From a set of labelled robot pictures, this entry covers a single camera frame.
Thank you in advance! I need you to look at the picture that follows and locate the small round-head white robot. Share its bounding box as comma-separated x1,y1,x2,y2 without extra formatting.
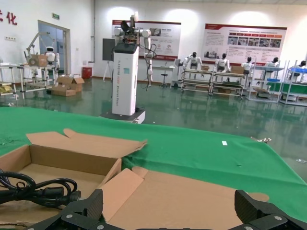
44,46,60,72

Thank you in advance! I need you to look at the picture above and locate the grey framed doorway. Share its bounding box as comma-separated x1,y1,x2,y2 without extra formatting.
37,20,71,76

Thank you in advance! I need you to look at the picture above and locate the red header wall poster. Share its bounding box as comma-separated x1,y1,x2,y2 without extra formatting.
111,20,182,60

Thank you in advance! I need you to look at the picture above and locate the red bin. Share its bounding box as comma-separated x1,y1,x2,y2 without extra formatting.
82,66,93,79

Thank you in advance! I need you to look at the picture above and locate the white pedestal robot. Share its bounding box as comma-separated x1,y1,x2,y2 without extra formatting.
99,11,158,125

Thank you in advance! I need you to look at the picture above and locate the wide photo wall poster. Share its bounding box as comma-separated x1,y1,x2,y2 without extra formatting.
203,23,288,65

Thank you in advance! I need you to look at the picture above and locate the black stool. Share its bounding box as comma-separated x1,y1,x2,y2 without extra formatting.
160,73,169,89

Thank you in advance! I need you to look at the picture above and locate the closed flat cardboard box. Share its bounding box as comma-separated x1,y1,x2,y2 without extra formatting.
51,85,77,97

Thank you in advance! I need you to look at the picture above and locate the white pipe rack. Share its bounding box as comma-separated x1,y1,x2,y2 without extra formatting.
0,62,19,100
18,64,58,93

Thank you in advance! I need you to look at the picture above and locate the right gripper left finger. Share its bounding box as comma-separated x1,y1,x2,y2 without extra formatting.
27,188,106,230

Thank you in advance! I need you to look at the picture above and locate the white desk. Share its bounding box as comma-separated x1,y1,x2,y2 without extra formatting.
153,65,176,83

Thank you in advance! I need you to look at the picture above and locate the cardboard reel box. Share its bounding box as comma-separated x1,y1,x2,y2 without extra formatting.
28,54,48,67

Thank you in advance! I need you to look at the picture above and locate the white shelf rack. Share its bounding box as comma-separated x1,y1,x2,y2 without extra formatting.
279,67,307,106
248,65,283,103

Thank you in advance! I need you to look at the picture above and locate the green table cloth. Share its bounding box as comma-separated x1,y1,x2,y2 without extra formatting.
0,106,307,223

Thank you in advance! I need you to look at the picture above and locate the dark display screen on stand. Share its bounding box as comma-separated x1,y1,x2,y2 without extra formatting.
102,38,116,81

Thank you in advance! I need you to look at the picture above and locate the pipe frame workbench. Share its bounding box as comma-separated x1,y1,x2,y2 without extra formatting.
181,69,213,95
211,71,248,97

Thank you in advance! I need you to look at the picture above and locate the open brown cardboard box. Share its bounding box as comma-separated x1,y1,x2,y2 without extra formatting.
100,166,270,230
0,128,148,230

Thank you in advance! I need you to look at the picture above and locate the white humanoid robot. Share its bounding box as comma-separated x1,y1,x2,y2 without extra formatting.
241,56,255,75
183,52,204,70
289,60,307,81
214,53,231,72
263,57,281,69

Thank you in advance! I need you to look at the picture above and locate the black power cable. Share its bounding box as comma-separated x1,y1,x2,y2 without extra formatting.
0,169,82,211

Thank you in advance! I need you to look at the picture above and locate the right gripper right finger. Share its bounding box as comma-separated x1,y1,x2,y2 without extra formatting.
234,189,307,230

